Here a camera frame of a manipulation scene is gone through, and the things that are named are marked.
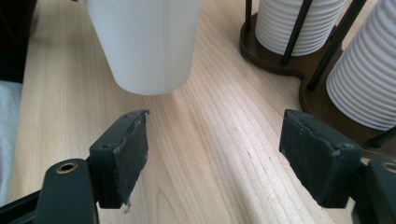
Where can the pale cloth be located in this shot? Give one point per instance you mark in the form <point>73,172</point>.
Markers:
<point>7,133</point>

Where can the single smooth white paper cup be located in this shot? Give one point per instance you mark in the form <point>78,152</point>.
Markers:
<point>146,46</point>

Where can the wooden cup holder with black rods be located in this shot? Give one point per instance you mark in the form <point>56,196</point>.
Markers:
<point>292,67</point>

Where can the dark object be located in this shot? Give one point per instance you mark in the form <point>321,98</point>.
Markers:
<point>14,37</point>

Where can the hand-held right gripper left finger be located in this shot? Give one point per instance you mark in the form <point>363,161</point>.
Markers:
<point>123,161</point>

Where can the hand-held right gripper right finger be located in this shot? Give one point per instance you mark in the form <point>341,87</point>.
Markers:
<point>320,161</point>

